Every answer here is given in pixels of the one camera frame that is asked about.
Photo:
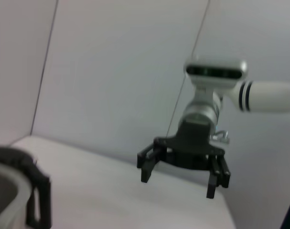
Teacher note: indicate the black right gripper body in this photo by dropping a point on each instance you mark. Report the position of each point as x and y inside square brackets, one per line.
[192, 145]

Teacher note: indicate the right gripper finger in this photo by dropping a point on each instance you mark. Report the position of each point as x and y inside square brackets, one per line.
[216, 176]
[147, 167]

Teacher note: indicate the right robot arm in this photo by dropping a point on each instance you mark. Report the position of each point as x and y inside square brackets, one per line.
[266, 97]

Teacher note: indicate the grey perforated plastic storage bin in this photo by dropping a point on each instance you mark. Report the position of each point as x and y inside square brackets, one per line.
[6, 190]

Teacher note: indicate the right gripper silver plug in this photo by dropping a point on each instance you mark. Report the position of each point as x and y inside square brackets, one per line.
[220, 138]

